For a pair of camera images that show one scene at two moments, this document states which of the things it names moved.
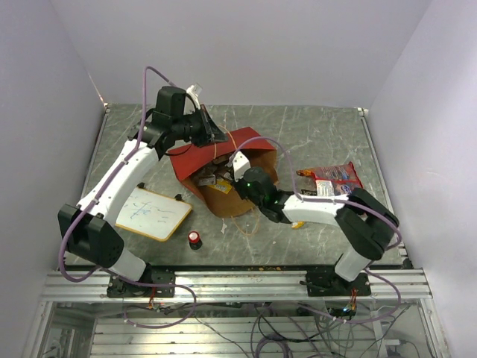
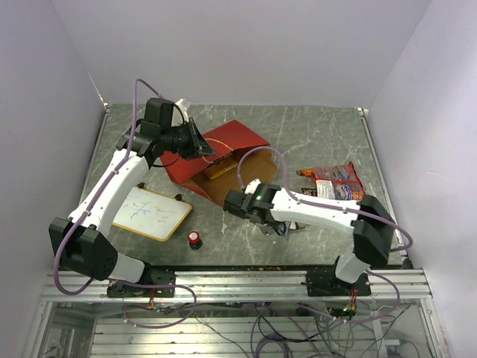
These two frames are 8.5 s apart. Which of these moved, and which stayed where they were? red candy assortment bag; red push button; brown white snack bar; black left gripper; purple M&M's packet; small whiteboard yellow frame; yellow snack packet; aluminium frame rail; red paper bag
Moved: yellow snack packet; black left gripper; brown white snack bar; red paper bag
Stayed: aluminium frame rail; red push button; red candy assortment bag; purple M&M's packet; small whiteboard yellow frame
